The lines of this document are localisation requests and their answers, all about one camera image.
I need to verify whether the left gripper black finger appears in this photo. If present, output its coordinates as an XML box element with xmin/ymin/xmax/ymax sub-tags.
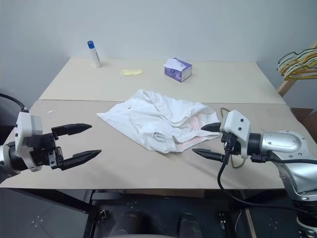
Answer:
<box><xmin>51</xmin><ymin>122</ymin><xmax>93</xmax><ymax>141</ymax></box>
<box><xmin>58</xmin><ymin>149</ymin><xmax>103</xmax><ymax>171</ymax></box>

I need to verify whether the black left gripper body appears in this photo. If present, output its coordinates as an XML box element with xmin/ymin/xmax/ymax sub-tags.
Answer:
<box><xmin>24</xmin><ymin>132</ymin><xmax>64</xmax><ymax>170</ymax></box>

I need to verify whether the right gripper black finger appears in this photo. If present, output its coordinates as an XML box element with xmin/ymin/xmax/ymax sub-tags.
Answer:
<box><xmin>200</xmin><ymin>121</ymin><xmax>222</xmax><ymax>133</ymax></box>
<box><xmin>192</xmin><ymin>148</ymin><xmax>227</xmax><ymax>162</ymax></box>

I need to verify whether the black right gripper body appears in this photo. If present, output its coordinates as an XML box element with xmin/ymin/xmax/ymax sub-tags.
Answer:
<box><xmin>220</xmin><ymin>132</ymin><xmax>243</xmax><ymax>156</ymax></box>

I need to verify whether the white garment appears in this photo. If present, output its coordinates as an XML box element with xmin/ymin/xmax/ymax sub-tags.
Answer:
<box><xmin>96</xmin><ymin>88</ymin><xmax>221</xmax><ymax>154</ymax></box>

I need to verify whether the purple tissue box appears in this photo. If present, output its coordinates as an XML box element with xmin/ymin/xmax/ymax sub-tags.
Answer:
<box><xmin>163</xmin><ymin>58</ymin><xmax>193</xmax><ymax>83</ymax></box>

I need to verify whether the white tube with blue cap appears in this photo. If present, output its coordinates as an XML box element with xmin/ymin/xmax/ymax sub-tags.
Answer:
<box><xmin>86</xmin><ymin>40</ymin><xmax>103</xmax><ymax>68</ymax></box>

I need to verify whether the wooden clothes rack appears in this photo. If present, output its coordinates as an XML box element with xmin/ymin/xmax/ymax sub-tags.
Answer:
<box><xmin>277</xmin><ymin>39</ymin><xmax>317</xmax><ymax>98</ymax></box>

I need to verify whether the dark rounded shape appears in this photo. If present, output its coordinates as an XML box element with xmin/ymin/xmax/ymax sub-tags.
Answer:
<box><xmin>118</xmin><ymin>210</ymin><xmax>152</xmax><ymax>235</ymax></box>

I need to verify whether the bunch of yellow white hangers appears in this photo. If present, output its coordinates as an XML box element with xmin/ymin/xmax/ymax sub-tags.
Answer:
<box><xmin>278</xmin><ymin>49</ymin><xmax>317</xmax><ymax>74</ymax></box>

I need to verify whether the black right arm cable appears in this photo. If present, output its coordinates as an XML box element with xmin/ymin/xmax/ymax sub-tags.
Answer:
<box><xmin>217</xmin><ymin>146</ymin><xmax>317</xmax><ymax>210</ymax></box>

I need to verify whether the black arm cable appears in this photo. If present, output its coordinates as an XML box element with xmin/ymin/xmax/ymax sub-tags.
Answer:
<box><xmin>217</xmin><ymin>146</ymin><xmax>317</xmax><ymax>210</ymax></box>
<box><xmin>0</xmin><ymin>93</ymin><xmax>30</xmax><ymax>114</ymax></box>

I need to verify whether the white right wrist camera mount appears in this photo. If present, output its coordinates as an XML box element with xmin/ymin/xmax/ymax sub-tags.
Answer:
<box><xmin>219</xmin><ymin>110</ymin><xmax>251</xmax><ymax>159</ymax></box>

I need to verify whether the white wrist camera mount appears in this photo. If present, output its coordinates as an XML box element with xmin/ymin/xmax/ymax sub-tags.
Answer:
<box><xmin>14</xmin><ymin>111</ymin><xmax>44</xmax><ymax>172</ymax></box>
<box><xmin>219</xmin><ymin>110</ymin><xmax>251</xmax><ymax>159</ymax></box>

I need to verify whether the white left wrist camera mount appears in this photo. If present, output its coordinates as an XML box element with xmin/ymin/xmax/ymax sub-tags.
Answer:
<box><xmin>14</xmin><ymin>111</ymin><xmax>44</xmax><ymax>172</ymax></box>

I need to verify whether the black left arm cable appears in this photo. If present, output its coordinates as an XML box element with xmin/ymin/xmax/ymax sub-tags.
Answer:
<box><xmin>0</xmin><ymin>93</ymin><xmax>30</xmax><ymax>114</ymax></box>

